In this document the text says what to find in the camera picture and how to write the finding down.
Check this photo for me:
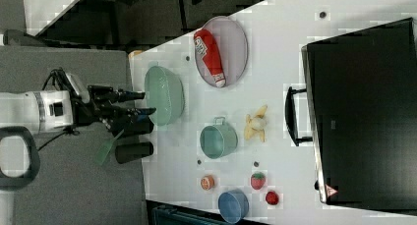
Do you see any red plush ketchup bottle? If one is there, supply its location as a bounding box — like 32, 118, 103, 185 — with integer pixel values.
194, 28, 226, 87

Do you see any green slotted spatula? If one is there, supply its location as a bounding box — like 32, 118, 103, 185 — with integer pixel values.
94, 130, 124, 166

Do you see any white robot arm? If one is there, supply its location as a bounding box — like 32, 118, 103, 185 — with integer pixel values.
1, 85, 156, 192

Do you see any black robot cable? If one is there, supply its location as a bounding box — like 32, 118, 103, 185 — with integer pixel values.
36, 67, 82, 152

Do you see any peeled plush banana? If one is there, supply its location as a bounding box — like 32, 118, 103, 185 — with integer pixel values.
244, 105, 268, 142

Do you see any blue plastic cup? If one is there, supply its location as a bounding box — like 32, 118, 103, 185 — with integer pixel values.
217, 189, 249, 224

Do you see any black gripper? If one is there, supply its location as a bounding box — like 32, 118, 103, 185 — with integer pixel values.
72, 85, 156, 137

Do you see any green metal cup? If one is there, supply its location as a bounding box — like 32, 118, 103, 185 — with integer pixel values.
200, 117, 238, 159

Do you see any grey oval plate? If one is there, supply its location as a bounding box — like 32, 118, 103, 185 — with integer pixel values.
201, 16, 248, 86

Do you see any small black cup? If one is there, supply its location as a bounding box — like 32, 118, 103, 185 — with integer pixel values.
115, 141, 154, 164

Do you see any green plastic colander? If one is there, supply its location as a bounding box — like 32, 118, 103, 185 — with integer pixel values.
145, 66, 185, 126

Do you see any black toaster oven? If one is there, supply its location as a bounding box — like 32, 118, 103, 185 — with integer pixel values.
285, 18, 417, 215

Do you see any plush strawberry toy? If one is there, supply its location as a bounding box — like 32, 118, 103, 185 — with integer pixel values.
251, 172, 266, 190

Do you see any small red fruit toy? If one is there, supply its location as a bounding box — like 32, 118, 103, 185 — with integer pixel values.
266, 191, 279, 205

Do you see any orange slice toy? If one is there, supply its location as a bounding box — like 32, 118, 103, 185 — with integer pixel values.
201, 175, 215, 191

